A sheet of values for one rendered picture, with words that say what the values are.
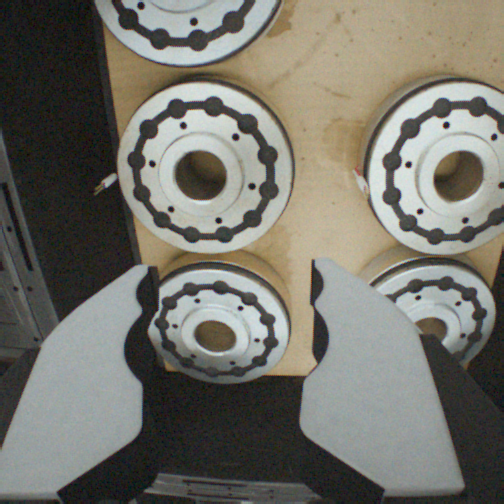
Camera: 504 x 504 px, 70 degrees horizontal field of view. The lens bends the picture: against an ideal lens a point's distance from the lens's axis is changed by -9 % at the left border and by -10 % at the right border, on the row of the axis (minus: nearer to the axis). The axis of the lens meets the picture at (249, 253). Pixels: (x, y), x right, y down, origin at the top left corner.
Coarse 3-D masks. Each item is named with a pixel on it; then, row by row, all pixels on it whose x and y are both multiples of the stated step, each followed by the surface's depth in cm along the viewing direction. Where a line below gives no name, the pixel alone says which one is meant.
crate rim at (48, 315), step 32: (0, 96) 14; (0, 128) 15; (0, 160) 15; (0, 192) 16; (32, 224) 17; (32, 256) 17; (32, 288) 18; (160, 480) 26; (192, 480) 25; (224, 480) 25; (256, 480) 24; (288, 480) 24
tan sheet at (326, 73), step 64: (320, 0) 20; (384, 0) 19; (448, 0) 19; (128, 64) 22; (256, 64) 22; (320, 64) 21; (384, 64) 21; (448, 64) 21; (320, 128) 23; (320, 192) 25; (320, 256) 27
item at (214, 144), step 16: (176, 144) 21; (192, 144) 21; (208, 144) 21; (224, 144) 21; (160, 160) 21; (176, 160) 21; (224, 160) 21; (240, 160) 21; (160, 176) 22; (176, 176) 22; (240, 176) 21; (176, 192) 22; (224, 192) 22; (240, 192) 22; (192, 208) 22; (208, 208) 22; (224, 208) 22
